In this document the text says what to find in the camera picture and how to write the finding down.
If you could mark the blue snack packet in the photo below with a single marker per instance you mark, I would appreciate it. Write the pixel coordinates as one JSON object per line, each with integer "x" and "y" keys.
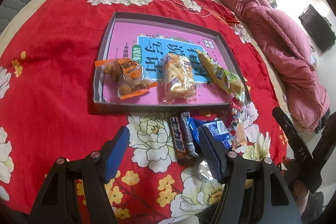
{"x": 220, "y": 132}

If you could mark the black television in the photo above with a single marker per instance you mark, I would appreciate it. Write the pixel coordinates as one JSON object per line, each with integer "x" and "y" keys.
{"x": 316, "y": 29}

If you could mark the red snack packet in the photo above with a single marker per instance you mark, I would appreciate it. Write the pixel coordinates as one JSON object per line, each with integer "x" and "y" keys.
{"x": 236, "y": 116}

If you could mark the clear rice cracker packet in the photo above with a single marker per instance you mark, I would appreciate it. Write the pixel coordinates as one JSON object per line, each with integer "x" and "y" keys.
{"x": 178, "y": 79}

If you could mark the brown chocolate bar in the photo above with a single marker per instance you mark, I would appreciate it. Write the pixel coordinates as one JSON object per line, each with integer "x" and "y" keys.
{"x": 181, "y": 140}

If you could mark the person's right hand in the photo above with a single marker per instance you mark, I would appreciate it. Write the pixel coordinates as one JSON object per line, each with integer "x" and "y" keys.
{"x": 304, "y": 197}

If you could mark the pink quilt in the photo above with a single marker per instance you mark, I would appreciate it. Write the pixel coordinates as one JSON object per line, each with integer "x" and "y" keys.
{"x": 275, "y": 43}

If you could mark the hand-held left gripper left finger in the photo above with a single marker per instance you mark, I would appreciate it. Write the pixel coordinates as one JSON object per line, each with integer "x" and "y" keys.
{"x": 116, "y": 153}

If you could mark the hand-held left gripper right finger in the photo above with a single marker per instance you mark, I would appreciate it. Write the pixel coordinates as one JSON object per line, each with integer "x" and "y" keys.
{"x": 212, "y": 153}

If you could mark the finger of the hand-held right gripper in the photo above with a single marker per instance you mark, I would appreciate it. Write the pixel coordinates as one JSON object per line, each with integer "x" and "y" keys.
{"x": 281, "y": 120}

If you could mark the red floral blanket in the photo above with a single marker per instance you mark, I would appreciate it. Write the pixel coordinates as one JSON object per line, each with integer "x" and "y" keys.
{"x": 52, "y": 56}

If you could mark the yellow snack packet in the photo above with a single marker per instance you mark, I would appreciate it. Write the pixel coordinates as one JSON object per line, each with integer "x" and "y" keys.
{"x": 218, "y": 71}

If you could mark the orange snack packet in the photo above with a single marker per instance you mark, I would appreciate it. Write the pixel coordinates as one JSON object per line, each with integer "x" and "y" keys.
{"x": 126, "y": 77}

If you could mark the dark cardboard box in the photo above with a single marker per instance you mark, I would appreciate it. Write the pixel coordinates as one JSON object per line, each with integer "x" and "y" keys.
{"x": 157, "y": 107}

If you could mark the pink book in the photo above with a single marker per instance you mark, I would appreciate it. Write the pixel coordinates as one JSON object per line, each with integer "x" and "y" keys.
{"x": 126, "y": 37}

